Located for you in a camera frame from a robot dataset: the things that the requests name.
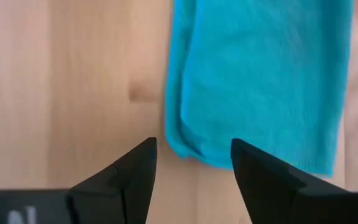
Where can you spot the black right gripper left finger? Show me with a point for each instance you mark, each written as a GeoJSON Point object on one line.
{"type": "Point", "coordinates": [120, 186]}

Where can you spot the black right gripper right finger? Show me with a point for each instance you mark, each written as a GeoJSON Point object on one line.
{"type": "Point", "coordinates": [275, 189]}

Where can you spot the teal microfiber towel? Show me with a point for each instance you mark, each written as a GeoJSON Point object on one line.
{"type": "Point", "coordinates": [253, 77]}

